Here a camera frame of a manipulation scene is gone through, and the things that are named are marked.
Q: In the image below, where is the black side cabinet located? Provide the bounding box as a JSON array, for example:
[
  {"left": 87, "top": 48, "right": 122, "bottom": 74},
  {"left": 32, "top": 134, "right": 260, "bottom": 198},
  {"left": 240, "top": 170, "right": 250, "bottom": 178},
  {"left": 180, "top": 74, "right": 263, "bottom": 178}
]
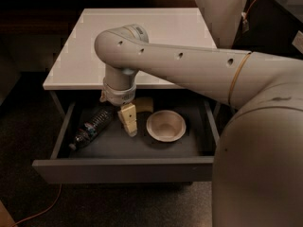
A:
[{"left": 232, "top": 0, "right": 303, "bottom": 60}]

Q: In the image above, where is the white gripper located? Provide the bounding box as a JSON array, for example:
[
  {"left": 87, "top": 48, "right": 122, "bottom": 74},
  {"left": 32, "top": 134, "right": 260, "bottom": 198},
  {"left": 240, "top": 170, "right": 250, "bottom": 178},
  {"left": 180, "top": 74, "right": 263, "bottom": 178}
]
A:
[{"left": 99, "top": 82, "right": 137, "bottom": 137}]

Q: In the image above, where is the grey three-drawer cabinet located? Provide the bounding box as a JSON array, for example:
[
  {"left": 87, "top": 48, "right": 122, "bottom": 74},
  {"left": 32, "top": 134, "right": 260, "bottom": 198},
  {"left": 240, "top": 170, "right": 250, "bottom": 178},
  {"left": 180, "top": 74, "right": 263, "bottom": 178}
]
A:
[{"left": 44, "top": 8, "right": 216, "bottom": 116}]

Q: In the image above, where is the yellow sponge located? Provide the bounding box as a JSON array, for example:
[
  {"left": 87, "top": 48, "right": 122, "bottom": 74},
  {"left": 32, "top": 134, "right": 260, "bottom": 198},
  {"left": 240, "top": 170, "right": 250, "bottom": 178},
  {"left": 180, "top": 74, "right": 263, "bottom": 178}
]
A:
[{"left": 133, "top": 97, "right": 153, "bottom": 113}]

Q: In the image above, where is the clear plastic water bottle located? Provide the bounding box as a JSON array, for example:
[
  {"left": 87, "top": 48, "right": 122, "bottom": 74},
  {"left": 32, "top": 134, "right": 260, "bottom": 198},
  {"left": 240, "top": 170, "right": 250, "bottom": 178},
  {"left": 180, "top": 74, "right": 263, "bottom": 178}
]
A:
[{"left": 68, "top": 106, "right": 114, "bottom": 151}]

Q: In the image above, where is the orange floor cable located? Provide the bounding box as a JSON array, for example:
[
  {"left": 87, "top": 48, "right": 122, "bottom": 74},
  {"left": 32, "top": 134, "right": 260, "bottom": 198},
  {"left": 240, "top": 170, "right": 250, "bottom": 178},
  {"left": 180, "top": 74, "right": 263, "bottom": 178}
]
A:
[{"left": 11, "top": 183, "right": 62, "bottom": 227}]

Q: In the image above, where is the grey panel at left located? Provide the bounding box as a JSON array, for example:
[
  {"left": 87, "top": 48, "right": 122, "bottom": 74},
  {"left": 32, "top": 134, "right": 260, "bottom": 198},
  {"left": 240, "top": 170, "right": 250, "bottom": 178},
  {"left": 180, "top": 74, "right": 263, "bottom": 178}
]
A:
[{"left": 0, "top": 40, "right": 21, "bottom": 106}]

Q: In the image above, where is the dark wooden shelf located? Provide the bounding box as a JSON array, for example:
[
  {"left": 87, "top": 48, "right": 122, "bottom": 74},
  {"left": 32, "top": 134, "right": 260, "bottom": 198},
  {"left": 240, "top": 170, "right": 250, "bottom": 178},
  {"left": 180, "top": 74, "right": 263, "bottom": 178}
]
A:
[{"left": 0, "top": 0, "right": 197, "bottom": 35}]

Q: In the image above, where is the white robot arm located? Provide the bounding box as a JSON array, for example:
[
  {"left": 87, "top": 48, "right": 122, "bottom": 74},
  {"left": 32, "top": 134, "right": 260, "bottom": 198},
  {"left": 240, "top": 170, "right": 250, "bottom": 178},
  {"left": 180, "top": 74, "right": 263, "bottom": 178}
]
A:
[{"left": 95, "top": 26, "right": 303, "bottom": 227}]

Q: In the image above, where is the grey top drawer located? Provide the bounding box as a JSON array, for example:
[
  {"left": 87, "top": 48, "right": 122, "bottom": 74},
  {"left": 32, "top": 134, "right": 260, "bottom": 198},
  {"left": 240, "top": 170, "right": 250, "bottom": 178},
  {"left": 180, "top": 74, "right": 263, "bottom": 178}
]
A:
[{"left": 32, "top": 95, "right": 219, "bottom": 183}]

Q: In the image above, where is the white round bowl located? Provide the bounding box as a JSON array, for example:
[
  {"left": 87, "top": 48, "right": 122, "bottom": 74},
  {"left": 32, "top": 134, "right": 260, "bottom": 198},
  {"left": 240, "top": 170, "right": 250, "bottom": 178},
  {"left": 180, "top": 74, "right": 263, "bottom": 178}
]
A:
[{"left": 146, "top": 110, "right": 187, "bottom": 142}]

